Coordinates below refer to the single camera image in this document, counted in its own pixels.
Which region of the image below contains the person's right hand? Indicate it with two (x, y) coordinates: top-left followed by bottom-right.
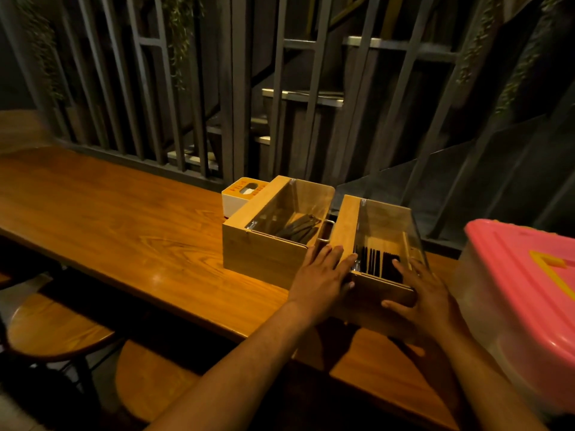
(381, 259), (470, 346)

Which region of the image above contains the person's left hand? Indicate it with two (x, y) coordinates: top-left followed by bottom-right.
(288, 244), (358, 327)

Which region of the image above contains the wooden box with clear lid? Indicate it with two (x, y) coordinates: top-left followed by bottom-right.
(330, 195), (430, 342)
(222, 175), (336, 290)

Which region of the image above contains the person's right forearm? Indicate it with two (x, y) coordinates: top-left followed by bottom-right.
(438, 327), (550, 431)

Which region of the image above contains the person's left forearm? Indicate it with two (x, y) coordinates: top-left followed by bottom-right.
(146, 301), (335, 431)

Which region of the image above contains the bundle of dark packets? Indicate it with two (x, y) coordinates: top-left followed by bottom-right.
(273, 213), (322, 245)

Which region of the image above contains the row of black packets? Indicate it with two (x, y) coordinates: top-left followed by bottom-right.
(356, 245), (405, 284)

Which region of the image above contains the white tissue box wooden top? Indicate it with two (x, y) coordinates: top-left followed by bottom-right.
(221, 177), (270, 218)

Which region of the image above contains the clear plastic bin pink lid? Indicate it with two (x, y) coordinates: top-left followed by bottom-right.
(451, 219), (575, 419)

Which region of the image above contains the staircase with wooden steps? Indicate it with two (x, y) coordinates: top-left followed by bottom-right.
(166, 36), (460, 176)

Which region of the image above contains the dark metal slatted partition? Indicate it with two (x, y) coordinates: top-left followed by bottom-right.
(0, 0), (575, 248)

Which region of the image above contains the round wooden stool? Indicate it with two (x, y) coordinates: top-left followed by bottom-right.
(6, 292), (118, 363)
(114, 340), (201, 423)

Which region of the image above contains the hanging green plant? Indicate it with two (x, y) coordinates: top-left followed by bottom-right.
(17, 0), (69, 103)
(494, 0), (568, 113)
(457, 0), (509, 86)
(163, 0), (204, 91)

